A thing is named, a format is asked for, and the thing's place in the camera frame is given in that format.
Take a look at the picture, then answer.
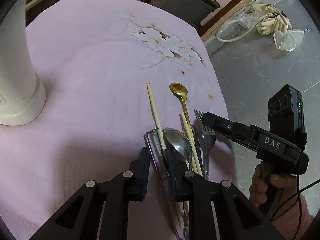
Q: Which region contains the steel fork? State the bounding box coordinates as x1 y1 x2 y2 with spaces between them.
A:
194 110 216 180

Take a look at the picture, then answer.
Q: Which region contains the wooden chopstick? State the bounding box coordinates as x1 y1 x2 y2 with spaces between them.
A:
146 82 185 229
180 112 203 176

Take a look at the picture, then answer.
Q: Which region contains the steel spoon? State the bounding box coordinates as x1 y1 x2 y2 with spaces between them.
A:
163 127 192 170

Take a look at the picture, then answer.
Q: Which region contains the gold spoon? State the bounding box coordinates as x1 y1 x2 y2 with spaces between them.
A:
169 82 191 127

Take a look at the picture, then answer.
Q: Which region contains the person's right hand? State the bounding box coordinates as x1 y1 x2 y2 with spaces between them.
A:
249 164 297 207

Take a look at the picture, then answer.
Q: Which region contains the clear plastic bag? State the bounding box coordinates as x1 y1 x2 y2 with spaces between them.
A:
273 29 310 52

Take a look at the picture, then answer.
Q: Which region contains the grey mini fridge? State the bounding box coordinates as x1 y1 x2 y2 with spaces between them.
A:
150 0 220 29

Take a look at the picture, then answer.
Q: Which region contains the white plastic utensil caddy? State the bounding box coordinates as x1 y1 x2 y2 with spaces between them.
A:
0 0 46 126

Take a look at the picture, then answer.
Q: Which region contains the pink floral tablecloth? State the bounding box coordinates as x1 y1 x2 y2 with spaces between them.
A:
1 0 228 239

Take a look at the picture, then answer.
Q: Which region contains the black camera box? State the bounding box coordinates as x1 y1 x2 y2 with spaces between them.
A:
268 84 308 151

